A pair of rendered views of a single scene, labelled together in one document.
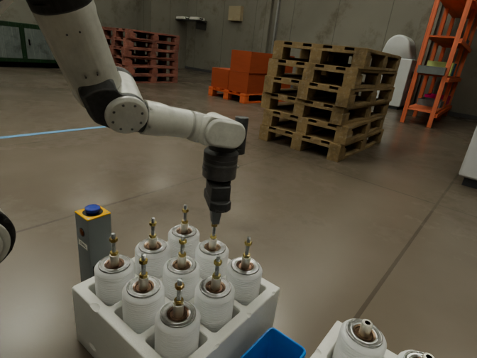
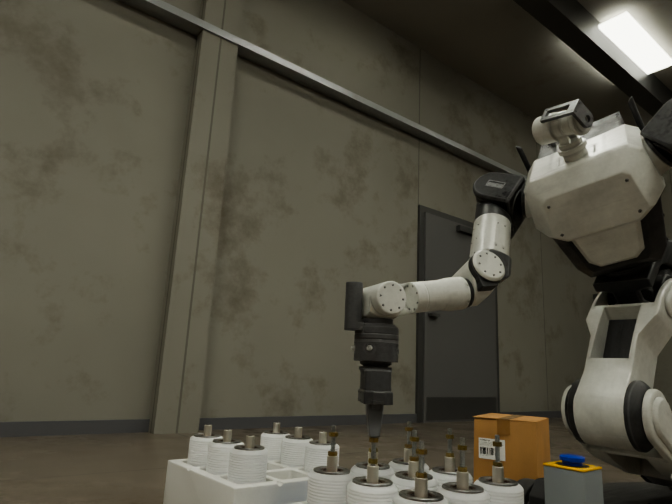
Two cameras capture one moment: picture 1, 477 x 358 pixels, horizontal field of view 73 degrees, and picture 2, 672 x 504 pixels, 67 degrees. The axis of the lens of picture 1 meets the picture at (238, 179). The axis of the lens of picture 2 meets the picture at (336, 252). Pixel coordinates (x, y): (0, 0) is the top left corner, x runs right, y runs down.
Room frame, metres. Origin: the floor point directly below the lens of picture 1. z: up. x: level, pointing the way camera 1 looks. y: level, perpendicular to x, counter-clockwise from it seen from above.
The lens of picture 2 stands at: (1.81, 0.21, 0.45)
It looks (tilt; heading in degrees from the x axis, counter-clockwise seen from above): 13 degrees up; 194
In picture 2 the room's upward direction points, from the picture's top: 3 degrees clockwise
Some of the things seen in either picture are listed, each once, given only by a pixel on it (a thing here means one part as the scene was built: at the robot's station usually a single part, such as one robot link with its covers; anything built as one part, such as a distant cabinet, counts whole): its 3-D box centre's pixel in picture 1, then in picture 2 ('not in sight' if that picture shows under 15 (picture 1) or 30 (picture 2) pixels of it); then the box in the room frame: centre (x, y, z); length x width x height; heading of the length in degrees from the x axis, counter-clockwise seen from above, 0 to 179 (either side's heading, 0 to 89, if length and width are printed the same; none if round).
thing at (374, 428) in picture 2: not in sight; (375, 419); (0.80, 0.06, 0.36); 0.03 x 0.02 x 0.06; 108
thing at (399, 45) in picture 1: (395, 72); not in sight; (7.11, -2.95, 0.69); 0.70 x 0.59 x 1.38; 52
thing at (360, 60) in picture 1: (331, 96); not in sight; (3.36, -0.83, 0.45); 1.26 x 0.88 x 0.89; 144
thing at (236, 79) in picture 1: (252, 75); not in sight; (5.98, -0.04, 0.39); 1.32 x 0.96 x 0.78; 144
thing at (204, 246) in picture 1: (212, 247); (372, 482); (0.79, 0.05, 0.25); 0.08 x 0.08 x 0.01
